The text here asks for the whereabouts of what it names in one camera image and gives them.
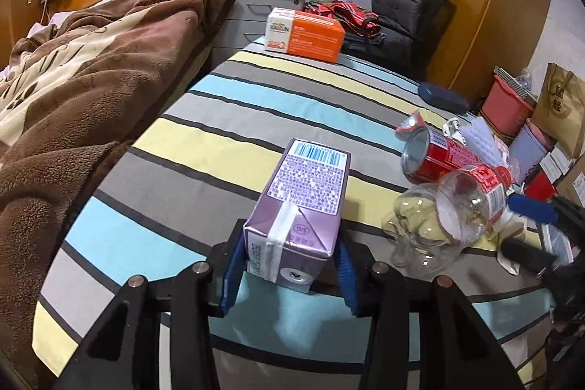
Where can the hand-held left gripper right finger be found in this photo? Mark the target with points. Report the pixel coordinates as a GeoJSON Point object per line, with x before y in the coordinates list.
{"type": "Point", "coordinates": [347, 285]}

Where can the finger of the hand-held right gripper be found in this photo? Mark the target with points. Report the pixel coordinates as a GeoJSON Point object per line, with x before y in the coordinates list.
{"type": "Point", "coordinates": [525, 253]}
{"type": "Point", "coordinates": [532, 211]}

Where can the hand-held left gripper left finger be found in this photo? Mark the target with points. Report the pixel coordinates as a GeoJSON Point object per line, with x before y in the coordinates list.
{"type": "Point", "coordinates": [228, 275]}

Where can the clear plastic bottle red label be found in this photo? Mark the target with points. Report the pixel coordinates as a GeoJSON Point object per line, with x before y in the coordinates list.
{"type": "Point", "coordinates": [438, 225]}

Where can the purple milk carton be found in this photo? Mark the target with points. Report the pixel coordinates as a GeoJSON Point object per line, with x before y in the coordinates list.
{"type": "Point", "coordinates": [301, 189]}

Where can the red gift box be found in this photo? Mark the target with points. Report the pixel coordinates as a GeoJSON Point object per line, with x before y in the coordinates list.
{"type": "Point", "coordinates": [539, 186]}

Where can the brown cardboard box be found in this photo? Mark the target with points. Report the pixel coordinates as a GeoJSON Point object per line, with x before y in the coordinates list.
{"type": "Point", "coordinates": [573, 184]}

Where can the purple plastic bin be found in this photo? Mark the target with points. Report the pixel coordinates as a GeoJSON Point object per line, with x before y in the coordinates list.
{"type": "Point", "coordinates": [528, 148]}

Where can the white quilted cloth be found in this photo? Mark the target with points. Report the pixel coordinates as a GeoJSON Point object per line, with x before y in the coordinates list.
{"type": "Point", "coordinates": [480, 138]}

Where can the pink plastic bucket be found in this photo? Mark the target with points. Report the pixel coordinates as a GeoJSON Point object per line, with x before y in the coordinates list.
{"type": "Point", "coordinates": [507, 106]}

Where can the brown paper bag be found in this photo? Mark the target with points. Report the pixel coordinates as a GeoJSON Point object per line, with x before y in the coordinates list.
{"type": "Point", "coordinates": [560, 106]}

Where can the red drink can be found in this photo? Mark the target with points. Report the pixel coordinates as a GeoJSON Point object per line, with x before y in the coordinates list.
{"type": "Point", "coordinates": [438, 157]}

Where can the grey ribbed board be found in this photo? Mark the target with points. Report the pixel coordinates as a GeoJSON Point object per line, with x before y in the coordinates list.
{"type": "Point", "coordinates": [516, 81]}

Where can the dark blue glasses case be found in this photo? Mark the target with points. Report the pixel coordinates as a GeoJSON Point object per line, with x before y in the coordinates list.
{"type": "Point", "coordinates": [441, 97]}

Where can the red snack wrapper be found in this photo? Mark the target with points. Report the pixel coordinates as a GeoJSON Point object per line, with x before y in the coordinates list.
{"type": "Point", "coordinates": [409, 125]}

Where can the orange and white box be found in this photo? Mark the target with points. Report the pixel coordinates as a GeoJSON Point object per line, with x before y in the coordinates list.
{"type": "Point", "coordinates": [315, 38]}

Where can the brown fleece blanket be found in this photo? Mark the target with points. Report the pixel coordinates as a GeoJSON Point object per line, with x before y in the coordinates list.
{"type": "Point", "coordinates": [91, 65]}

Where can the red plaid bag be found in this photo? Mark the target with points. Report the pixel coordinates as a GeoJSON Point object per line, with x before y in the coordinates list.
{"type": "Point", "coordinates": [352, 13]}

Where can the grey nightstand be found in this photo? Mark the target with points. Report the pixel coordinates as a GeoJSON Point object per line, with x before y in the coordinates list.
{"type": "Point", "coordinates": [256, 6]}

